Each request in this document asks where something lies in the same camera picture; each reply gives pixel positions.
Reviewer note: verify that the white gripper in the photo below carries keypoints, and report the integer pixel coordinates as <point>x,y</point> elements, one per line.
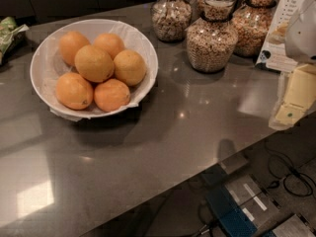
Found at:
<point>302,39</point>

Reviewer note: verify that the orange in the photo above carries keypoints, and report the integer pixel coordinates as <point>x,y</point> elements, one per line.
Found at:
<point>69,44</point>
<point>73,91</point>
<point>130,67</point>
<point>111,95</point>
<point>94,64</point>
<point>111,43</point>

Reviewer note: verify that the white bowl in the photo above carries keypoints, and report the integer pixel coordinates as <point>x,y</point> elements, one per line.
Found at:
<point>46,63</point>

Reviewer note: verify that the glass cereal jar right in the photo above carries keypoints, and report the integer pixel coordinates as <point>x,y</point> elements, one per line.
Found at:
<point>252,21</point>

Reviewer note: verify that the glass cereal jar front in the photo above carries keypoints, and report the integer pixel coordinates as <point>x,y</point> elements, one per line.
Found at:
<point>211,39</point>

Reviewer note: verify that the blue and grey floor box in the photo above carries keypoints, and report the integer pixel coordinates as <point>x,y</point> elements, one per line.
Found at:
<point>240,206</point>

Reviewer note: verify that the grey metal case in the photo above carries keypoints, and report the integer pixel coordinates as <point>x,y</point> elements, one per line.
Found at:
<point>295,226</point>

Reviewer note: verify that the glass cereal jar left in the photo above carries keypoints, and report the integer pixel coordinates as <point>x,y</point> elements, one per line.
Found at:
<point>170,18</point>

